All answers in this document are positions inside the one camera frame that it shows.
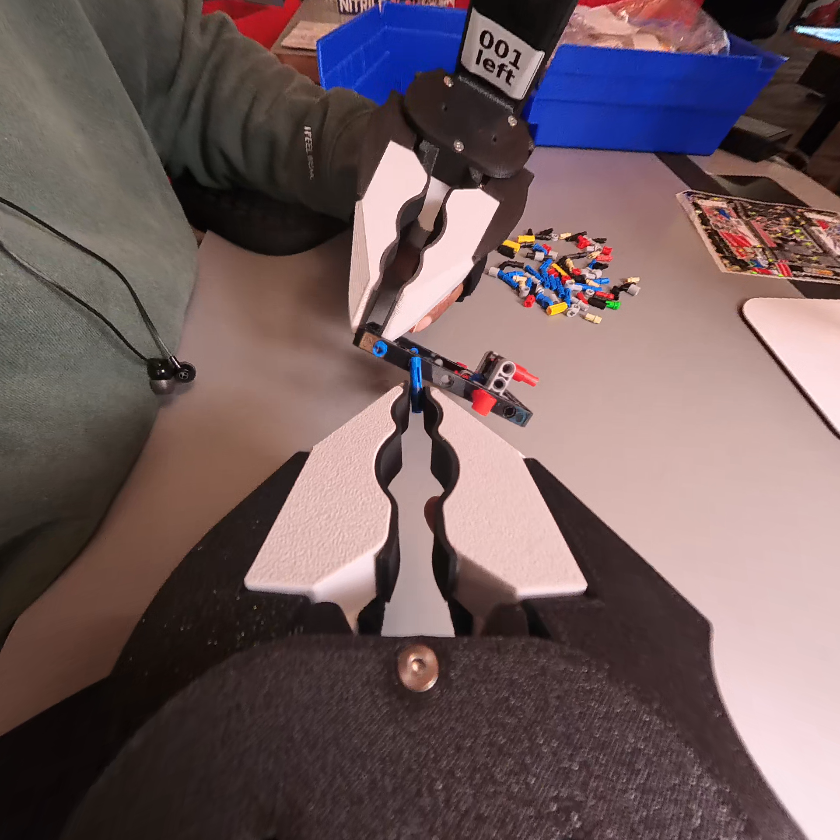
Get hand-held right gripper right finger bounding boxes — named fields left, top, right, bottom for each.
left=425, top=387, right=587, bottom=634

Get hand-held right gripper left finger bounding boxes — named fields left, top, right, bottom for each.
left=244, top=386, right=404, bottom=634

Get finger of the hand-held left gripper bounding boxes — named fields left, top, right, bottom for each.
left=348, top=140, right=431, bottom=332
left=386, top=187, right=501, bottom=340

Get black lego frame assembly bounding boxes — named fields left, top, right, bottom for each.
left=353, top=322, right=540, bottom=429

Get person's left forearm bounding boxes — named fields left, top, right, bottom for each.
left=164, top=13, right=395, bottom=225

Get pile of small lego pieces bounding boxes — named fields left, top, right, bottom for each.
left=484, top=226, right=642, bottom=327

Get lego instruction booklet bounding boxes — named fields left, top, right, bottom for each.
left=676, top=190, right=840, bottom=285

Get person's left hand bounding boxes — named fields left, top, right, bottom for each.
left=413, top=259, right=488, bottom=332

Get black knit cloth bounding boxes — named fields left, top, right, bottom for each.
left=0, top=682, right=126, bottom=840
left=171, top=177, right=350, bottom=258

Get blue plastic bin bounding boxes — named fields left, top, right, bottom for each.
left=316, top=3, right=468, bottom=107
left=525, top=33, right=788, bottom=157

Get white printed carton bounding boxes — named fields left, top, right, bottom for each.
left=338, top=0, right=454, bottom=14

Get brown cardboard box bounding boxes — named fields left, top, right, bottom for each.
left=272, top=20, right=330, bottom=68

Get clear bags of parts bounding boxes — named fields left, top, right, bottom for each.
left=564, top=0, right=731, bottom=55

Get black flat device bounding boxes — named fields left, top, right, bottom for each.
left=722, top=118, right=796, bottom=163

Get black wired earphones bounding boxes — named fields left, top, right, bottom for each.
left=0, top=197, right=196, bottom=396

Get red handle object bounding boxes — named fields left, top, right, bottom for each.
left=200, top=0, right=303, bottom=51

